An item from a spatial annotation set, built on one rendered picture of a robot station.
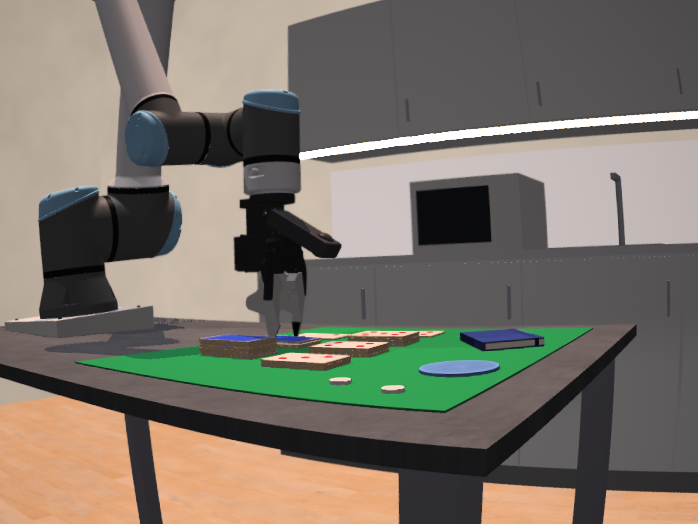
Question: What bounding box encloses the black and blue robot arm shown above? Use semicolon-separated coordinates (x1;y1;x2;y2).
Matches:
38;0;342;319

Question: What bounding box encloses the blue flat disc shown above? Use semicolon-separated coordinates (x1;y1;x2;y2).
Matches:
419;360;500;377

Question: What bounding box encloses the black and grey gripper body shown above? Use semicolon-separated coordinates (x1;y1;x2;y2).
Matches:
234;193;303;274

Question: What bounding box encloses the small beige flat disc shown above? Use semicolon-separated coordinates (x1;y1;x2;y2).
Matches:
381;385;405;394

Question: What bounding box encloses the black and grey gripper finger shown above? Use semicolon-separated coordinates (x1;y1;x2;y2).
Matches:
246;248;283;337
279;257;307;336

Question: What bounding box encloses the green felt table mat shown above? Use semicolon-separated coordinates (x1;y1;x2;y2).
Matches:
75;327;593;413

